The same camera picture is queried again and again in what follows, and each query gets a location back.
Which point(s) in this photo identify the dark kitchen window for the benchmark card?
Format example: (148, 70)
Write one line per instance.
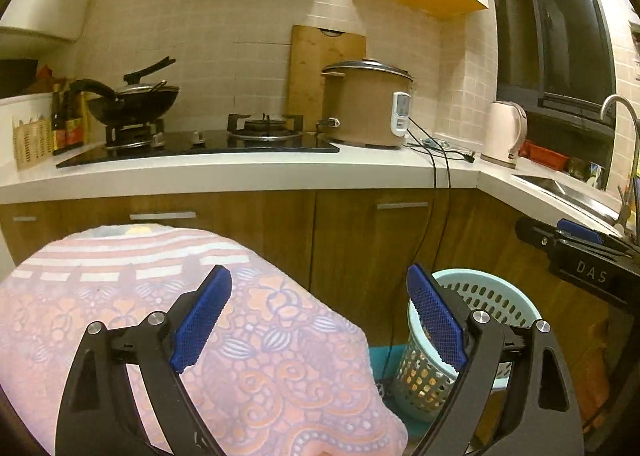
(550, 25)

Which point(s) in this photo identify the brown rice cooker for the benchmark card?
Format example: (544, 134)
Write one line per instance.
(360, 110)

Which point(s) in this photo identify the white electric kettle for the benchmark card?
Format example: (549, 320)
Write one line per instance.
(502, 135)

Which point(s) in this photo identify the black wok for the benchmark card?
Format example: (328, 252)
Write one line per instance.
(135, 105)

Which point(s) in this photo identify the black glass gas hob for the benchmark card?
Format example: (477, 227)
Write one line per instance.
(200, 148)

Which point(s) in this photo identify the black appliance plug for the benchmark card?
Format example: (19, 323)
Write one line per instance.
(330, 123)

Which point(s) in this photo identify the wooden base cabinet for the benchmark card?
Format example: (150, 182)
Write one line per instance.
(350, 236)

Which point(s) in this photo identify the light blue plastic basket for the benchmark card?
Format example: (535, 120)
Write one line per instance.
(495, 296)

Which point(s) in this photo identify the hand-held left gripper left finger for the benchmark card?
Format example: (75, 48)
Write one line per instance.
(205, 316)

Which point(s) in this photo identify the steel kitchen faucet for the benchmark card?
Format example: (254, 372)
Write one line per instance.
(615, 98)

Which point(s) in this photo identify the steel sink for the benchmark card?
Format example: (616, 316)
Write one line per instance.
(560, 188)

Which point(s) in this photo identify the wooden cutting board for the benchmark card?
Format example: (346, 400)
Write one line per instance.
(310, 75)

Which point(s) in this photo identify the red tray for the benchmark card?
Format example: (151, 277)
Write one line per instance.
(542, 154)

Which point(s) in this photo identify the dark glass jar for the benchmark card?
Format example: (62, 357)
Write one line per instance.
(576, 169)

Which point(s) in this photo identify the dark sauce bottle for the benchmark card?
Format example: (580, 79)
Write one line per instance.
(75, 128)
(58, 133)

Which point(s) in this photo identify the woven utensil basket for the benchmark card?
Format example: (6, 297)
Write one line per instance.
(32, 145)

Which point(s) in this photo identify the white box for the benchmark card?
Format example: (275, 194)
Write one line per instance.
(7, 135)

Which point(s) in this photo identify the teal box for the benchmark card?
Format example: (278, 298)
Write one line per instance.
(387, 361)

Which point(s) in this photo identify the white power meter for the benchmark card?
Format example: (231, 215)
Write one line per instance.
(398, 113)

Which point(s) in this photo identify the pink patterned cloth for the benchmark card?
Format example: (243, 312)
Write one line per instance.
(280, 336)

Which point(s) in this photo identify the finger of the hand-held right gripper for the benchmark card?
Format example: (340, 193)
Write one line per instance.
(580, 232)

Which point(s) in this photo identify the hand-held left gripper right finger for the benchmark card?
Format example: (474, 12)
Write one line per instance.
(440, 321)

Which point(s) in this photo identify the red yellow food bag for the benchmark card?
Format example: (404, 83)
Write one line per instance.
(47, 80)

